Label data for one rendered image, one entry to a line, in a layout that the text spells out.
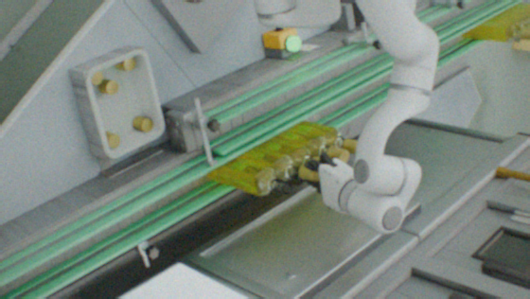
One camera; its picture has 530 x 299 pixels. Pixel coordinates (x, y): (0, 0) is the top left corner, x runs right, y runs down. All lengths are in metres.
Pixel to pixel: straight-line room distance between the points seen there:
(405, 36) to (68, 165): 0.85
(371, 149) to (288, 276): 0.35
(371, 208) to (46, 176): 0.76
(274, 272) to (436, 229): 0.39
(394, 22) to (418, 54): 0.07
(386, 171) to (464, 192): 0.45
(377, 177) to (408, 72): 0.21
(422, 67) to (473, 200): 0.50
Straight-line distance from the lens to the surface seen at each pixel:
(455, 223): 1.63
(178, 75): 1.80
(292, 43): 1.91
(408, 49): 1.27
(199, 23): 1.78
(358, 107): 2.02
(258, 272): 1.52
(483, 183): 1.76
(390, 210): 1.34
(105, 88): 1.62
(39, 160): 1.64
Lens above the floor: 2.21
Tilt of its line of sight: 45 degrees down
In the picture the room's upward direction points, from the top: 105 degrees clockwise
